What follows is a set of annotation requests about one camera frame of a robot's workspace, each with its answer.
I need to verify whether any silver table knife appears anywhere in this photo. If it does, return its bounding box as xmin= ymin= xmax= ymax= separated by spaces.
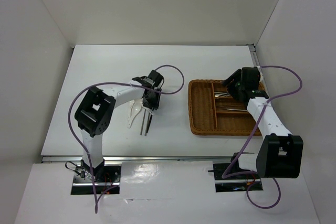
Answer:
xmin=223 ymin=108 xmax=248 ymax=112

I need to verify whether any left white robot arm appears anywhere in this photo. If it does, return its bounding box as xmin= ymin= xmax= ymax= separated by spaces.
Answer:
xmin=75 ymin=70 xmax=164 ymax=182

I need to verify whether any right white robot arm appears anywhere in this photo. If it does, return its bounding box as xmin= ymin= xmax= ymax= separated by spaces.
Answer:
xmin=222 ymin=67 xmax=303 ymax=178

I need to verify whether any grey chopstick left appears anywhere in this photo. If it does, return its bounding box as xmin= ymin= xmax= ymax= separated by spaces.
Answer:
xmin=140 ymin=110 xmax=146 ymax=135

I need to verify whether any grey chopstick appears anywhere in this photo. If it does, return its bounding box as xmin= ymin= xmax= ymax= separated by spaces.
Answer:
xmin=144 ymin=112 xmax=151 ymax=136
xmin=140 ymin=110 xmax=146 ymax=135

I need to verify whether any white ceramic spoon upper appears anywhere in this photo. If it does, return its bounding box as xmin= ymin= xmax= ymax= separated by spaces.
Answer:
xmin=134 ymin=100 xmax=142 ymax=111

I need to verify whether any white ceramic spoon left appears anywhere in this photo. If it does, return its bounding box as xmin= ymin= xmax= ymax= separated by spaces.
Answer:
xmin=127 ymin=100 xmax=134 ymax=121

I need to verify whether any grey chopstick right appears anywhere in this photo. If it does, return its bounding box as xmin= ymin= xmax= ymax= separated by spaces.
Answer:
xmin=144 ymin=112 xmax=151 ymax=136

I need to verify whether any brown wicker cutlery tray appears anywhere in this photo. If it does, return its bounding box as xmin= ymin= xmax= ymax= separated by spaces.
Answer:
xmin=188 ymin=79 xmax=256 ymax=136

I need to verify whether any aluminium rail right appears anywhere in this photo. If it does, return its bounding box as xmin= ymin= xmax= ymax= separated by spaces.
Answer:
xmin=248 ymin=44 xmax=260 ymax=67

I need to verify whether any aluminium rail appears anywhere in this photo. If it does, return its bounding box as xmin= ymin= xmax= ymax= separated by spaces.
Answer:
xmin=41 ymin=156 xmax=231 ymax=163
xmin=248 ymin=44 xmax=260 ymax=67

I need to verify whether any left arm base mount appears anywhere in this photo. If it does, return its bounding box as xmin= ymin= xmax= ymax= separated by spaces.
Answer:
xmin=65 ymin=162 xmax=121 ymax=195

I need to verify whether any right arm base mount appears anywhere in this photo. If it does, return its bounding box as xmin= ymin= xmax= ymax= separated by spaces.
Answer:
xmin=208 ymin=163 xmax=263 ymax=193

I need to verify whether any aluminium rail front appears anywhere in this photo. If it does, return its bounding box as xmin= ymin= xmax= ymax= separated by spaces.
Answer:
xmin=41 ymin=156 xmax=231 ymax=163

